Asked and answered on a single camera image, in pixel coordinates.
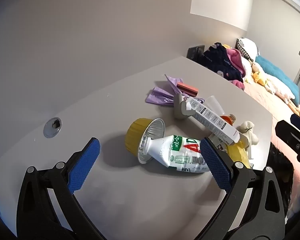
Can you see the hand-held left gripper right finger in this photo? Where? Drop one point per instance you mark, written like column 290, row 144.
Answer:
column 215, row 160

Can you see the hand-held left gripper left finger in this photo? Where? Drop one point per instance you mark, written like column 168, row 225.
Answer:
column 85, row 165

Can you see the yellow wrapper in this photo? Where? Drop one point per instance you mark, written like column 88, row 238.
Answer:
column 236, row 152

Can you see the crushed white plastic bottle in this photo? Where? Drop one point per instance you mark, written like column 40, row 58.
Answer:
column 175, row 152

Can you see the orange bottle cap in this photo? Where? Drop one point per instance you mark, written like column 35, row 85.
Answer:
column 227, row 120

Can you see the yellow foil baking cup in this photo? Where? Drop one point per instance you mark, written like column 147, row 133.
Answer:
column 135, row 135

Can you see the bed with salmon sheet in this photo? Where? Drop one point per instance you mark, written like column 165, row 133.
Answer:
column 265, row 100

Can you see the long white carton box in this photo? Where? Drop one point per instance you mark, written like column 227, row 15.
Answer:
column 212, row 120

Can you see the white crumpled tissue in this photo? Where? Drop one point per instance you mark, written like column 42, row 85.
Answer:
column 247, row 130

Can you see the white goose plush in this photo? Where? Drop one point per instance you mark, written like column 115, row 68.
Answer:
column 277, row 85

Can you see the teal pillow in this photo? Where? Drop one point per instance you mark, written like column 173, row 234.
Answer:
column 275, row 71

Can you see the clear plastic cup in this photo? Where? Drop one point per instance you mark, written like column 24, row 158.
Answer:
column 213, row 103

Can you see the yellow duck plush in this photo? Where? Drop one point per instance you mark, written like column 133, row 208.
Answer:
column 258, row 76

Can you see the white dotted cloth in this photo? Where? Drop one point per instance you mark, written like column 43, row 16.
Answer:
column 246, row 67

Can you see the small orange box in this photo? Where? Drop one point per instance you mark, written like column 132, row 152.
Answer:
column 187, row 88

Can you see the purple plastic bag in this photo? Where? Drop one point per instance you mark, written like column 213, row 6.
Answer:
column 160, row 95

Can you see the patchwork pillow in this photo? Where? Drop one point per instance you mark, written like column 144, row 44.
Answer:
column 248, row 47

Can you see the pink fleece blanket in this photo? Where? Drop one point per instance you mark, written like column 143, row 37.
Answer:
column 236, row 55

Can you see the navy printed blanket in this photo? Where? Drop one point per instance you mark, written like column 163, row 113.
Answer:
column 220, row 62

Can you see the yellow cloth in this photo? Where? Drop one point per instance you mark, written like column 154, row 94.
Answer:
column 227, row 46

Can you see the black wall socket panel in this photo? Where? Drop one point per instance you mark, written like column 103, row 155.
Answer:
column 195, row 52

